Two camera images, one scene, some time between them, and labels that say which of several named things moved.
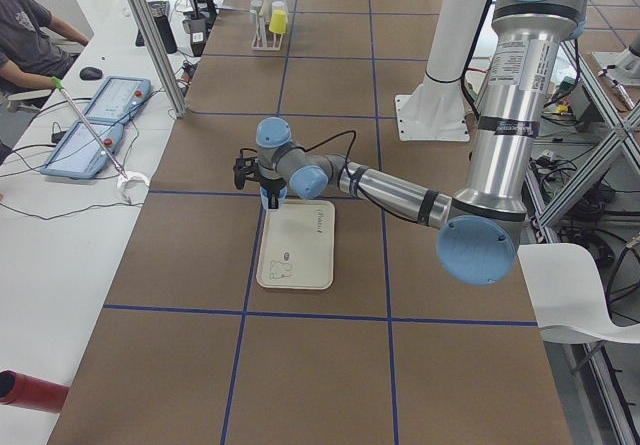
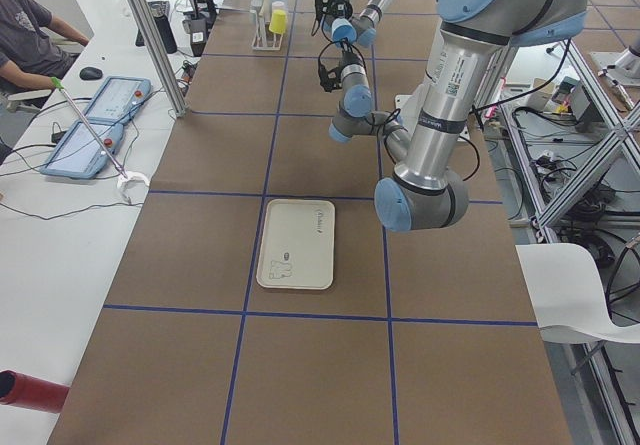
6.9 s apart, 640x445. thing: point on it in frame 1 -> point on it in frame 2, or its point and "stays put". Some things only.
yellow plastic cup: [278, 22] stays put
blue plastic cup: [264, 194] -> [342, 28]
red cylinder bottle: [22, 390] stays put
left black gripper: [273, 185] -> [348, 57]
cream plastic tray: [297, 247] stays put
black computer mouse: [90, 73] stays put
